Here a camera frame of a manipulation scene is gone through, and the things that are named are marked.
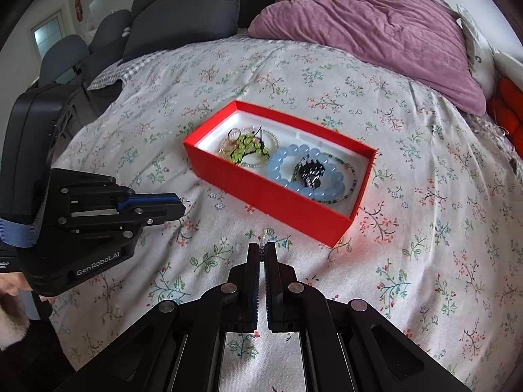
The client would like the green bead necklace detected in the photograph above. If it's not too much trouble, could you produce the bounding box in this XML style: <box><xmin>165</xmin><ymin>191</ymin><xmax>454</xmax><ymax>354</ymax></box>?
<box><xmin>226</xmin><ymin>125</ymin><xmax>273</xmax><ymax>167</ymax></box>

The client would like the silver ring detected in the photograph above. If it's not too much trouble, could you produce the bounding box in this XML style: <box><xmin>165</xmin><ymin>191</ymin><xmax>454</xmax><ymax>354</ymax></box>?
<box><xmin>257</xmin><ymin>227</ymin><xmax>272</xmax><ymax>262</ymax></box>

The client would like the black crystal hair clip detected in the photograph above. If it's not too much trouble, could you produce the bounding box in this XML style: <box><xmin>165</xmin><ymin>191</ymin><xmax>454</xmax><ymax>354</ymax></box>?
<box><xmin>293</xmin><ymin>156</ymin><xmax>325</xmax><ymax>189</ymax></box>

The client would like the light blue bead bracelet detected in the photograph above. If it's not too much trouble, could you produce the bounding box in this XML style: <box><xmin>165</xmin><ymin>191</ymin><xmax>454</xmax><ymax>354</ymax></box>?
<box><xmin>267</xmin><ymin>142</ymin><xmax>347</xmax><ymax>202</ymax></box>

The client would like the thin green beaded bracelet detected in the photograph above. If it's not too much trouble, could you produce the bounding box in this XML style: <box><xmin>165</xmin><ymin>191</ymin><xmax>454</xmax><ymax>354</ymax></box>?
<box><xmin>318</xmin><ymin>152</ymin><xmax>358</xmax><ymax>205</ymax></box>

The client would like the red jewelry box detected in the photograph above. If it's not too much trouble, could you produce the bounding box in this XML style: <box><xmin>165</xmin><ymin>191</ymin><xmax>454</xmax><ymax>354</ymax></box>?
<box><xmin>183</xmin><ymin>101</ymin><xmax>377</xmax><ymax>246</ymax></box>

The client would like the person's hand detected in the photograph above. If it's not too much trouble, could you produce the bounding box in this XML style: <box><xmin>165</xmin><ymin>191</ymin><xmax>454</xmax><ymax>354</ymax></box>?
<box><xmin>0</xmin><ymin>272</ymin><xmax>32</xmax><ymax>351</ymax></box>

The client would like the floral bed sheet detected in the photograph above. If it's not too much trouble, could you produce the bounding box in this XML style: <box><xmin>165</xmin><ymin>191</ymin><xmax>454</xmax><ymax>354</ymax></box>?
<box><xmin>51</xmin><ymin>36</ymin><xmax>522</xmax><ymax>391</ymax></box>

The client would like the dark grey chair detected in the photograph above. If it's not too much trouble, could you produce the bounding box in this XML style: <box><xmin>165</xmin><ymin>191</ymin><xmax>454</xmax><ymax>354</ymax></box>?
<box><xmin>37</xmin><ymin>10</ymin><xmax>133</xmax><ymax>87</ymax></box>

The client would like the dark grey cushion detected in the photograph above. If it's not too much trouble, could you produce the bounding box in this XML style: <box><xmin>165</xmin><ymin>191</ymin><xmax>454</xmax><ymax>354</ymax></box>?
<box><xmin>123</xmin><ymin>0</ymin><xmax>241</xmax><ymax>61</ymax></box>

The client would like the orange plush toy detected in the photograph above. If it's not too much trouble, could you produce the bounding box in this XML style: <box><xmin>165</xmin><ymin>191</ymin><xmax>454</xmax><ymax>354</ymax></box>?
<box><xmin>488</xmin><ymin>77</ymin><xmax>523</xmax><ymax>157</ymax></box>

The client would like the purple pillow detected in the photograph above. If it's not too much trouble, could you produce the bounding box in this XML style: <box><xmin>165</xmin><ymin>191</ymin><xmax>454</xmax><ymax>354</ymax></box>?
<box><xmin>248</xmin><ymin>0</ymin><xmax>487</xmax><ymax>116</ymax></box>

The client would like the white patterned pillow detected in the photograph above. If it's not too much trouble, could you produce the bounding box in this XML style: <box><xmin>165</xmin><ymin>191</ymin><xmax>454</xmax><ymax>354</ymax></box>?
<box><xmin>457</xmin><ymin>5</ymin><xmax>496</xmax><ymax>100</ymax></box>

